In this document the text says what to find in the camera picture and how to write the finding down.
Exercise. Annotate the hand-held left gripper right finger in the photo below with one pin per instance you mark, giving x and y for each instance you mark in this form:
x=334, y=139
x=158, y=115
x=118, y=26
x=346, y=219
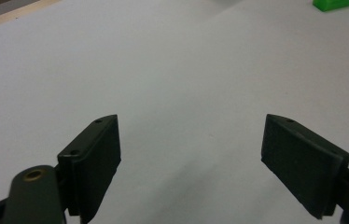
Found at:
x=300, y=161

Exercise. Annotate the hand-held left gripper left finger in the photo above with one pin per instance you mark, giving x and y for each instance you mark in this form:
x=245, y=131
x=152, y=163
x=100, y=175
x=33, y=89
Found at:
x=93, y=161

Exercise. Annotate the green plastic block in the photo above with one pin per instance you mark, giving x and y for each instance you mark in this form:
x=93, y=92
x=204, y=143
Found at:
x=334, y=4

